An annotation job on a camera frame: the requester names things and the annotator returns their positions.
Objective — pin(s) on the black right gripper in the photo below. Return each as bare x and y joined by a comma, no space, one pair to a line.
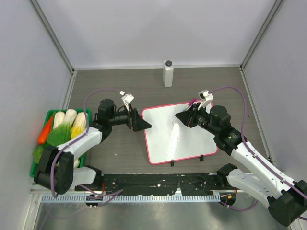
188,117

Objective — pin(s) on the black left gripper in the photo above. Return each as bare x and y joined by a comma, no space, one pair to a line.
135,121

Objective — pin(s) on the purple capped marker pen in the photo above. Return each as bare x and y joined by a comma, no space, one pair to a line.
187,107

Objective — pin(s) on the pink framed whiteboard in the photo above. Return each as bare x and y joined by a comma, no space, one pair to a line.
169,140

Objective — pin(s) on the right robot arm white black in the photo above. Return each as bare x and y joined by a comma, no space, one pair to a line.
285,199

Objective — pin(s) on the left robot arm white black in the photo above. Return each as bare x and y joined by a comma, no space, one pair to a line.
56,170

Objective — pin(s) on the white bottle black cap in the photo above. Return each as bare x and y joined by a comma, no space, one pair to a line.
168,71

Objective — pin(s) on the yellow white toy cabbage right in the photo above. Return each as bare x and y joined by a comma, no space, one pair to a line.
79,125

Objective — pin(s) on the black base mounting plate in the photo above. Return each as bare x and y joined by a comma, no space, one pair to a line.
190,184

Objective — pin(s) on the green plastic tray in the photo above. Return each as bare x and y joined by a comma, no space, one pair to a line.
38,150

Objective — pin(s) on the white green toy cabbage middle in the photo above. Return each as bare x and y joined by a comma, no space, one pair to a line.
69,117

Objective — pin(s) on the white toy cabbage left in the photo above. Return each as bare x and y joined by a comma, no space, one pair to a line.
58,119

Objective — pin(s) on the orange toy carrot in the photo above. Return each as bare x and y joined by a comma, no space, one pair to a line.
45,132

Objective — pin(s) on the green leafy toy vegetable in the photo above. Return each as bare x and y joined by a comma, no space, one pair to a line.
60,135

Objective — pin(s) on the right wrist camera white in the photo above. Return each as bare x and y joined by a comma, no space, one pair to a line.
206,98

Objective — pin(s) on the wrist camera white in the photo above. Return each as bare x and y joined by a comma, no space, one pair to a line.
206,98
127,98

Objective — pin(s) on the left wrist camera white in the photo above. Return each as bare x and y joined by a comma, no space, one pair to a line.
127,98

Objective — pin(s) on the white slotted cable duct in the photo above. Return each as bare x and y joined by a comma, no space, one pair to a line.
91,198

